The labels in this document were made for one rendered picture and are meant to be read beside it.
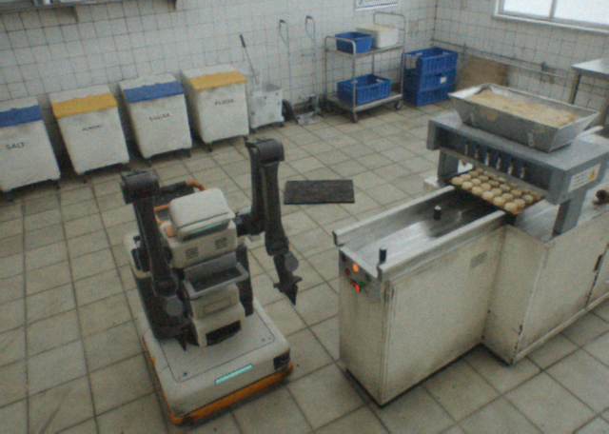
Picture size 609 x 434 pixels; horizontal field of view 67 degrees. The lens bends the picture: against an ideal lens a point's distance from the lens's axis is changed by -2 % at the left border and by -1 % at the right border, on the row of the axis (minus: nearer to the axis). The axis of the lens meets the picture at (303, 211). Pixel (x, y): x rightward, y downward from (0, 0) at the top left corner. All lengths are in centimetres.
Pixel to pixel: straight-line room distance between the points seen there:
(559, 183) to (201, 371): 173
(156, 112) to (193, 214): 310
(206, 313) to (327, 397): 79
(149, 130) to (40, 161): 101
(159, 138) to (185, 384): 309
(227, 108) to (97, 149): 134
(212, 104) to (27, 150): 175
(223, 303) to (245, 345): 35
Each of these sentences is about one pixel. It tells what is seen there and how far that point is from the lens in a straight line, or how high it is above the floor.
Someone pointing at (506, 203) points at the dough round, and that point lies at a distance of 226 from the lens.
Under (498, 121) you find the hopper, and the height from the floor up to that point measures 126.
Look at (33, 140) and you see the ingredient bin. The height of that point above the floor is 53.
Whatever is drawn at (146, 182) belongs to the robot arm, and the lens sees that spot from 146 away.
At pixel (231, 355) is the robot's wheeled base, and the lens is 235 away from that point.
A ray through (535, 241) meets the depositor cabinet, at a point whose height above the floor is 82.
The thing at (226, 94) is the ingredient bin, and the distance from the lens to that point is 496.
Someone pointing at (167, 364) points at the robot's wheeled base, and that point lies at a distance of 240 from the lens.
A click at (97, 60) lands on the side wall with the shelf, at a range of 530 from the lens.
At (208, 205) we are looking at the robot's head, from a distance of 180.
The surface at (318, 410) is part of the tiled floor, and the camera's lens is 246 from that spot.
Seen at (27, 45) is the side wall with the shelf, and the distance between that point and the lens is 525.
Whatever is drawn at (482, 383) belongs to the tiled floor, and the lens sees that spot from 267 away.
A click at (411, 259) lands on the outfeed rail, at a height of 89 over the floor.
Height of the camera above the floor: 200
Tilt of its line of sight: 31 degrees down
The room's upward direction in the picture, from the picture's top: 3 degrees counter-clockwise
